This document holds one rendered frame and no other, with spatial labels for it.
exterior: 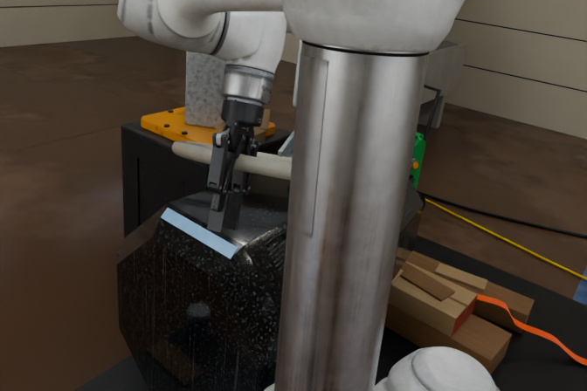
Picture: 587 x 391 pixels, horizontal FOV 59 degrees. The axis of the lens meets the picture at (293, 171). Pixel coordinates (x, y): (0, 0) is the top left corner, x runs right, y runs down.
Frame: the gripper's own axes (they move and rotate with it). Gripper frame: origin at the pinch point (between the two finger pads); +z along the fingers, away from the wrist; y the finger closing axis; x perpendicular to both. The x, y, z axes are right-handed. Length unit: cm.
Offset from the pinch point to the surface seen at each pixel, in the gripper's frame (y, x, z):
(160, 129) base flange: 111, 107, -11
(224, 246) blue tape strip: 46, 26, 17
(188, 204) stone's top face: 55, 47, 10
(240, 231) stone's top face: 52, 25, 13
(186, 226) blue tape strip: 49, 41, 15
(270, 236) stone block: 57, 17, 13
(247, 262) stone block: 47, 18, 20
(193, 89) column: 116, 97, -32
